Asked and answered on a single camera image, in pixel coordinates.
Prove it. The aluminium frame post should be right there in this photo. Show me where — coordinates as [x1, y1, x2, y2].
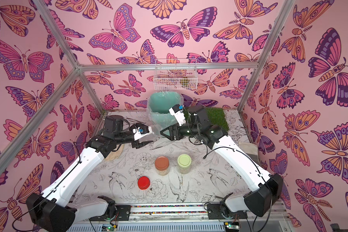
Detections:
[237, 0, 295, 113]

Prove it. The brown lid peanut jar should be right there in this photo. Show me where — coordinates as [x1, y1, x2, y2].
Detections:
[155, 156, 170, 176]

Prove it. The green object in basket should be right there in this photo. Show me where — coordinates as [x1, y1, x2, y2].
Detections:
[180, 77, 189, 88]

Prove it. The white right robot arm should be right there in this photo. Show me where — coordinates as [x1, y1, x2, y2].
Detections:
[160, 104, 283, 217]

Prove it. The green artificial grass mat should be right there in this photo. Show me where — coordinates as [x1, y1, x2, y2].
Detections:
[206, 107, 229, 131]

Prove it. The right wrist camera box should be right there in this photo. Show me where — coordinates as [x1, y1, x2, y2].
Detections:
[169, 104, 186, 126]

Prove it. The beige work glove left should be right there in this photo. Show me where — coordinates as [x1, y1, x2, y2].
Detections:
[104, 145, 124, 161]

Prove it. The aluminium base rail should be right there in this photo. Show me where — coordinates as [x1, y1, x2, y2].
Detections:
[69, 203, 295, 232]

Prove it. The mint green trash bin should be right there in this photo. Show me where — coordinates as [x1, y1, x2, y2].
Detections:
[147, 91, 182, 128]

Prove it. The clear peanut jar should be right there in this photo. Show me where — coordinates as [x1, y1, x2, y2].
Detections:
[145, 125, 161, 142]

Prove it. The red jar lid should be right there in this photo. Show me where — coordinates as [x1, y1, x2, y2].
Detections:
[137, 176, 150, 190]

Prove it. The clear plastic bin liner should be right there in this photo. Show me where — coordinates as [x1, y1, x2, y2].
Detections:
[146, 90, 184, 134]

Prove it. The cream work glove right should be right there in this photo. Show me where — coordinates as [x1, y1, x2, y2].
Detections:
[238, 142, 260, 164]

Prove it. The white wire basket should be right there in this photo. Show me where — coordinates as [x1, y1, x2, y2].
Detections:
[152, 58, 198, 91]

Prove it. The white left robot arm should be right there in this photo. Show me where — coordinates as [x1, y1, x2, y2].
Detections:
[26, 115, 153, 232]

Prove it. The green lid peanut jar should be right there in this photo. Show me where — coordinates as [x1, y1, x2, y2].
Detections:
[177, 154, 192, 175]

